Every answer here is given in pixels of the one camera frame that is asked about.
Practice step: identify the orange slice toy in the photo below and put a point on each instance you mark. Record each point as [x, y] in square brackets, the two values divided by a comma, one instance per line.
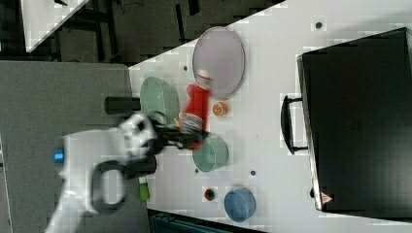
[219, 109]

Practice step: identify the green plastic mug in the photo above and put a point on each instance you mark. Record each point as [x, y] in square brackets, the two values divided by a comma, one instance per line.
[212, 155]

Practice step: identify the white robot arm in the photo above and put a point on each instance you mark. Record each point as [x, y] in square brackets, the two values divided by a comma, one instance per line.
[95, 165]

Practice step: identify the black pot upper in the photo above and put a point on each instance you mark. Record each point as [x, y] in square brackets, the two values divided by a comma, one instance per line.
[121, 105]

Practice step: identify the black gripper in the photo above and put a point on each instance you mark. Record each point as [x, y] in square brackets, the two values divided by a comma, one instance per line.
[173, 137]

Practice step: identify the lavender round plate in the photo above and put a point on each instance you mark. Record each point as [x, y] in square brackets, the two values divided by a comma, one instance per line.
[220, 53]

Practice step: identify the small red toy fruit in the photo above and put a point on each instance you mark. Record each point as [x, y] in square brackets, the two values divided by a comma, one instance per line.
[209, 194]

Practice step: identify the green oval colander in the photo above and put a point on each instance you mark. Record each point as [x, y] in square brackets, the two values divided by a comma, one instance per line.
[159, 99]

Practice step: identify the green white bottle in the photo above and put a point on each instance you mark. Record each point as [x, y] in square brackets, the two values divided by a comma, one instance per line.
[144, 191]

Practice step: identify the black pot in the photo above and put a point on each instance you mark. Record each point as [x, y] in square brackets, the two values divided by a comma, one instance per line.
[140, 167]
[121, 105]

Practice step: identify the blue plastic cup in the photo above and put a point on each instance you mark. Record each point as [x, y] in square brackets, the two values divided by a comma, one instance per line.
[240, 204]

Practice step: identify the red plush ketchup bottle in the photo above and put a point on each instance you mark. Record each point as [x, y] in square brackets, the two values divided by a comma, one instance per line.
[195, 115]

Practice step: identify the black pot lower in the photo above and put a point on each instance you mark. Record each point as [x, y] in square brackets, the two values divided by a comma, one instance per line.
[140, 167]

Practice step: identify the silver black toaster oven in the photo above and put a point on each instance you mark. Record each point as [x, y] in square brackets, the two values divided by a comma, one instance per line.
[356, 100]

